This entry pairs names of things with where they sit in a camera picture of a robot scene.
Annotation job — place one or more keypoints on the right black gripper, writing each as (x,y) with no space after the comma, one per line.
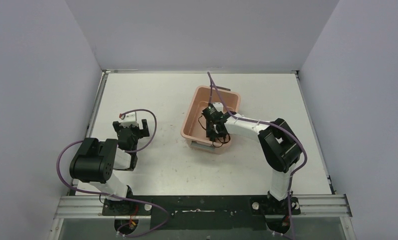
(211,133)

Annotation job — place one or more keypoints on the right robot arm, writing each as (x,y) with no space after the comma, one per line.
(278,143)

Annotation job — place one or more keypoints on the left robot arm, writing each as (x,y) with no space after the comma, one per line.
(95,160)

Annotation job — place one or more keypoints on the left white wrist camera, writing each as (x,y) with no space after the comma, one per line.
(129,118)

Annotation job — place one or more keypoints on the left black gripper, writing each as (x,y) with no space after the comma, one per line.
(131,129)

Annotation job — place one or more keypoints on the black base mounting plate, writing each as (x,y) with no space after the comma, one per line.
(199,212)

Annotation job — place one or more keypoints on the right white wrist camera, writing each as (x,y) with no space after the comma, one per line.
(218,106)

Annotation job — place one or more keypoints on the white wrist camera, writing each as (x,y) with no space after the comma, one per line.
(218,106)
(129,118)

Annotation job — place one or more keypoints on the pink plastic bin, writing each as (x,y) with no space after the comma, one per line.
(193,128)

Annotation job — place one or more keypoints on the aluminium front rail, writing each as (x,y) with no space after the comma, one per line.
(323,205)

